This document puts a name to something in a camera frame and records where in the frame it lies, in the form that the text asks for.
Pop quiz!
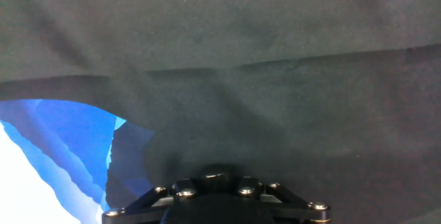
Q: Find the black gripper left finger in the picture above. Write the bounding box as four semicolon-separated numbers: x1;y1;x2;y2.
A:
101;178;198;224

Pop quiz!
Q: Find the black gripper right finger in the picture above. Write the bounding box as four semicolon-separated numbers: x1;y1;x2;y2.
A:
237;177;331;224

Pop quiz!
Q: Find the black cloth with blue print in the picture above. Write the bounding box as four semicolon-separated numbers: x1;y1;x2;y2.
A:
0;0;441;224

